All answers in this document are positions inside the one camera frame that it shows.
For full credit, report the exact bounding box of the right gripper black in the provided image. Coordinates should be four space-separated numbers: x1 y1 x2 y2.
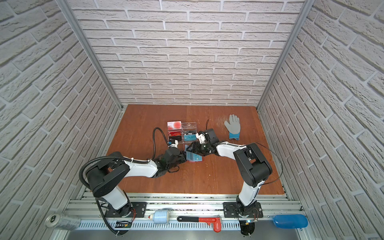
187 141 212 156

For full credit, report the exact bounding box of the red leather card holder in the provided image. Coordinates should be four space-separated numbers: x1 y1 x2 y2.
186 151 203 162

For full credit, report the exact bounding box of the clear acrylic card display stand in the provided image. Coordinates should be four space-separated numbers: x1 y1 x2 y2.
179 122 197 143

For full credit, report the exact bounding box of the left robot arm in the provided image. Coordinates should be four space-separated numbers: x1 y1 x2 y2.
79 147 187 218

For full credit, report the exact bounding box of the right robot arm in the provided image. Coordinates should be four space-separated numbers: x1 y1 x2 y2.
186 141 273 216

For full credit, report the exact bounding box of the red VIP card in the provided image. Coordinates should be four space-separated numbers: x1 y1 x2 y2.
168 130 182 136

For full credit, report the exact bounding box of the teal VIP card in stand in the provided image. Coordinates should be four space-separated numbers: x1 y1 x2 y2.
184 134 197 142

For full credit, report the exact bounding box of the red white patterned card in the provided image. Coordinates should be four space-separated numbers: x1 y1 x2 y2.
167 121 182 131

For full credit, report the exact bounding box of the grey work glove blue cuff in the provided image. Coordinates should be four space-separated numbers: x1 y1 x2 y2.
224 115 241 141

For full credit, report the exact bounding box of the red black pipe wrench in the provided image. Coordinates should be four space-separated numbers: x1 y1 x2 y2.
177 216 222 233

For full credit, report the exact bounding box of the blue plastic case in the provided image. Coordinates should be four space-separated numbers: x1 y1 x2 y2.
273 215 309 229

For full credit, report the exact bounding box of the silver drink can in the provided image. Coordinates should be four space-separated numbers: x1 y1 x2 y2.
45 214 81 231

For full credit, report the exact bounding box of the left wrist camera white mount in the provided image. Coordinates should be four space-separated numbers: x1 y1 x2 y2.
168 139 179 148

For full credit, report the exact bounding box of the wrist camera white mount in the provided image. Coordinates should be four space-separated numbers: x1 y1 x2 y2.
168 139 179 148
196 129 219 144

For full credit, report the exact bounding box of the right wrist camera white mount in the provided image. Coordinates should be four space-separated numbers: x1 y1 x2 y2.
196 129 219 144

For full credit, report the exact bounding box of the aluminium rail frame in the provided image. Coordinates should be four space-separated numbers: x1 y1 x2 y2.
52 192 314 240

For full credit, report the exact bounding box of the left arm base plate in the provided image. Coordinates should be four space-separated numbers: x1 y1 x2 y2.
105 202 147 218

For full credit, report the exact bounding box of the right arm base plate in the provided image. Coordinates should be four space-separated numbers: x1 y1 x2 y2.
223 202 264 219

